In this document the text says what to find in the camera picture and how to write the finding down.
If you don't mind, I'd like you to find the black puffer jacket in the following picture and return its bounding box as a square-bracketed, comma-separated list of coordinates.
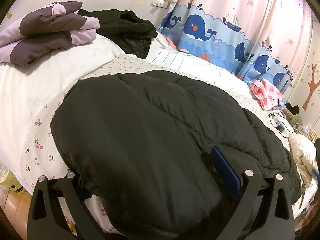
[50, 70, 301, 239]

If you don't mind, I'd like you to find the cream puffer jacket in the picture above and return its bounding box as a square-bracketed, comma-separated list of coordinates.
[288, 133, 318, 187]

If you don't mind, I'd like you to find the white power strip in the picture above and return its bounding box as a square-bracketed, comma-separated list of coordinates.
[272, 115, 285, 133]

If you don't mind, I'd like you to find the pink checkered cloth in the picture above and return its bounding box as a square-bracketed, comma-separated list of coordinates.
[249, 79, 283, 111]

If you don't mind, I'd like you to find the whale print curtain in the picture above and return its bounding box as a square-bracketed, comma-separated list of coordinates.
[159, 0, 312, 92]

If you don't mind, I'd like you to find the purple folded jacket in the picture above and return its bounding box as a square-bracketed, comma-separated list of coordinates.
[1, 1, 100, 67]

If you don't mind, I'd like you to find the pink pillow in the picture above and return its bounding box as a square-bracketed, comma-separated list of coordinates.
[164, 36, 177, 50]

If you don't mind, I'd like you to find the black cable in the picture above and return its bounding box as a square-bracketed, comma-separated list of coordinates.
[268, 96, 296, 138]

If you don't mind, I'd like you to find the tree wall sticker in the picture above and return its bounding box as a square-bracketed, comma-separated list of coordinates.
[302, 64, 319, 111]

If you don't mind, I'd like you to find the wall power socket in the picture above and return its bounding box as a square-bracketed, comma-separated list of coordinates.
[152, 0, 168, 9]

